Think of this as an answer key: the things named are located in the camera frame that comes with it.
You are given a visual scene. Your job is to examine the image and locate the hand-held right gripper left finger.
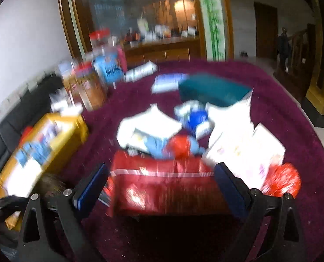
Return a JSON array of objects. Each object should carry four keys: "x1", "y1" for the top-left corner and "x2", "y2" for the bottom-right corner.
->
[{"x1": 16, "y1": 163, "x2": 109, "y2": 262}]

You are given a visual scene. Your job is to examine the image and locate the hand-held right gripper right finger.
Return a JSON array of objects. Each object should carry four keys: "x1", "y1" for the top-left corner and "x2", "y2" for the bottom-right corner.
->
[{"x1": 214, "y1": 162, "x2": 307, "y2": 262}]

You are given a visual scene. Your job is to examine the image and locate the brown knitted hat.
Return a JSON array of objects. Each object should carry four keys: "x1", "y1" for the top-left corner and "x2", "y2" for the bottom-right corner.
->
[{"x1": 36, "y1": 172, "x2": 70, "y2": 197}]

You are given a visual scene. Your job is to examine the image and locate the printed clear bag white tissue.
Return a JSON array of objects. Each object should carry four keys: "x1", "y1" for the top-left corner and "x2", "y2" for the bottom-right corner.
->
[{"x1": 202, "y1": 123, "x2": 286, "y2": 187}]

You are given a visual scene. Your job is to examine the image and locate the red plastic bag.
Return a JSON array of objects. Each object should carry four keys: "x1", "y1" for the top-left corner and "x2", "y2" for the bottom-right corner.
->
[{"x1": 262, "y1": 163, "x2": 302, "y2": 195}]

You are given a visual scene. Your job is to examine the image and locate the yellow box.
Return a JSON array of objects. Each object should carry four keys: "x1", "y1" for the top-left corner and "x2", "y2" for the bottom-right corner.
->
[{"x1": 0, "y1": 112, "x2": 89, "y2": 231}]

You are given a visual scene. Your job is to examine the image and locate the red snack bag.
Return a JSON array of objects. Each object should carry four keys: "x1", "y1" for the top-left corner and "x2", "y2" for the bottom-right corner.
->
[{"x1": 107, "y1": 150, "x2": 232, "y2": 217}]

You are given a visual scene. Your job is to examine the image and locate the blue and red mesh bag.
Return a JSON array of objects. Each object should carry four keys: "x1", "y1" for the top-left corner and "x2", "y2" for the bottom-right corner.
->
[{"x1": 141, "y1": 135, "x2": 206, "y2": 160}]

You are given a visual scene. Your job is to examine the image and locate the white plastic packet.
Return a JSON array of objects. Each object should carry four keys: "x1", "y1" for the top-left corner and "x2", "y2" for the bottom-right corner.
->
[{"x1": 206, "y1": 90, "x2": 255, "y2": 149}]

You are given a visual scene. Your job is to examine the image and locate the brown label plastic jar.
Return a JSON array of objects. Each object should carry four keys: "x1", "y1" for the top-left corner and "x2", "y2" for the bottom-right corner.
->
[{"x1": 75, "y1": 63, "x2": 108, "y2": 111}]

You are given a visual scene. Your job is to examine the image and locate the black leather sofa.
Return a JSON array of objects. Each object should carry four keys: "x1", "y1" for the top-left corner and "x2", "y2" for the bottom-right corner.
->
[{"x1": 0, "y1": 74, "x2": 65, "y2": 189}]

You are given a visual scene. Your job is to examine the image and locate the teal tissue pack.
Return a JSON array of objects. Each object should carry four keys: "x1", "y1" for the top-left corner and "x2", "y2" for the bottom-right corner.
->
[{"x1": 178, "y1": 73, "x2": 254, "y2": 107}]

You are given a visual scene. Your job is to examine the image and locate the pale lid plastic jar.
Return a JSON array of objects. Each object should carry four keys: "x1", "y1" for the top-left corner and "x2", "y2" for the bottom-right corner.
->
[{"x1": 59, "y1": 60, "x2": 79, "y2": 82}]

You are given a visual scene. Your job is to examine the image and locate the blue label plastic jar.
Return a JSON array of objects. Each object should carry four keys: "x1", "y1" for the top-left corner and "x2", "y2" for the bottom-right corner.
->
[{"x1": 92, "y1": 48, "x2": 124, "y2": 84}]

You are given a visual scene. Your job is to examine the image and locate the white paper packet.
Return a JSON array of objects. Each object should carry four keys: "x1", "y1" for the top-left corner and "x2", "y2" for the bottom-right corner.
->
[{"x1": 124, "y1": 61, "x2": 157, "y2": 83}]

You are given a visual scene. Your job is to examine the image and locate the white and blue tissue pack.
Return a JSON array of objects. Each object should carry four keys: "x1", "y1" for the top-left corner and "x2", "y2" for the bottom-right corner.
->
[{"x1": 150, "y1": 73, "x2": 190, "y2": 94}]

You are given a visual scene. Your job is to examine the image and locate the red lid clear jar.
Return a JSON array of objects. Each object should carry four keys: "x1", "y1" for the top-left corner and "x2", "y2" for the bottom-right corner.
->
[{"x1": 89, "y1": 29, "x2": 112, "y2": 52}]

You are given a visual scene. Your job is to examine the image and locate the wooden counter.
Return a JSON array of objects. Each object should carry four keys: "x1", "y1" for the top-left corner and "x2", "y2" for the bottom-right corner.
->
[{"x1": 124, "y1": 36, "x2": 201, "y2": 64}]

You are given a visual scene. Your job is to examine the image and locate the wooden stair railing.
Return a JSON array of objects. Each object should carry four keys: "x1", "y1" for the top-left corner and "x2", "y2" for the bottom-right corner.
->
[{"x1": 273, "y1": 23, "x2": 317, "y2": 93}]

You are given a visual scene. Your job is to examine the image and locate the golden wooden screen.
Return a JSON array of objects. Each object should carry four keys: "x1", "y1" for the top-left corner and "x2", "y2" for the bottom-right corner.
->
[{"x1": 301, "y1": 0, "x2": 324, "y2": 129}]

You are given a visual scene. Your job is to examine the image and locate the wooden door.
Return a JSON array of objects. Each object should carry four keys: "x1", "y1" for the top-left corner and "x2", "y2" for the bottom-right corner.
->
[{"x1": 253, "y1": 1, "x2": 279, "y2": 59}]

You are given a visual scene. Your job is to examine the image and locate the wide bamboo painted panel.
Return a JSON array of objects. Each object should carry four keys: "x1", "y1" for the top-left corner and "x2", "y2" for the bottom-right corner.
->
[{"x1": 196, "y1": 0, "x2": 228, "y2": 61}]

